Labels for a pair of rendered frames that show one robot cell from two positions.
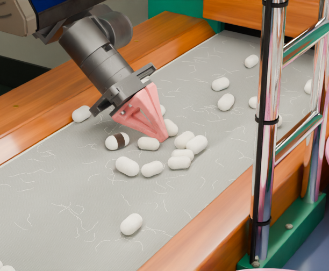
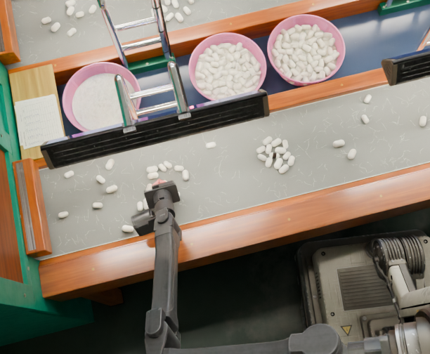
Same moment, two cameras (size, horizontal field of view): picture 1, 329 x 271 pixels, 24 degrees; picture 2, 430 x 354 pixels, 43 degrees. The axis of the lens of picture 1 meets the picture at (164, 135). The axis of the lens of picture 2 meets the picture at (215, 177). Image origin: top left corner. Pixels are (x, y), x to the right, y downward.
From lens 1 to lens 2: 1.74 m
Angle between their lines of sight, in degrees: 73
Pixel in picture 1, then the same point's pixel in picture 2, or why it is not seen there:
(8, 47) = not seen: outside the picture
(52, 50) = not seen: outside the picture
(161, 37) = (79, 263)
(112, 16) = (141, 215)
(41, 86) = not seen: hidden behind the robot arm
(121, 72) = (164, 190)
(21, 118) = (197, 231)
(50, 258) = (242, 152)
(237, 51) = (53, 233)
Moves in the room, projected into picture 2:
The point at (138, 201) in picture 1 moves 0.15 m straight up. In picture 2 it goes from (196, 158) to (193, 142)
